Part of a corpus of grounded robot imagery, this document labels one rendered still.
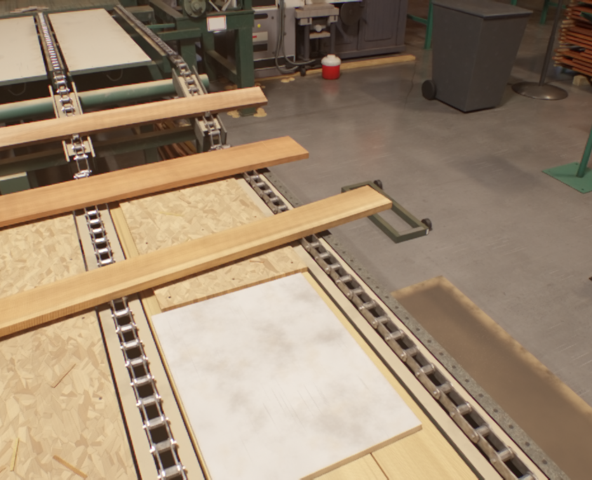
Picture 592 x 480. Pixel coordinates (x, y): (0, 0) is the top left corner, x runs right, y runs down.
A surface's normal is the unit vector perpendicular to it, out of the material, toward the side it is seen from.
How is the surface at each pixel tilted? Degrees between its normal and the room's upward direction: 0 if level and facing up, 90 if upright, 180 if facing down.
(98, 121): 22
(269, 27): 90
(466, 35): 94
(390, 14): 90
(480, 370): 0
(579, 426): 0
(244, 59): 90
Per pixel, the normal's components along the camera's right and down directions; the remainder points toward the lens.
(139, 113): 0.16, -0.58
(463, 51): -0.90, 0.29
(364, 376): 0.00, -0.83
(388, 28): 0.43, 0.50
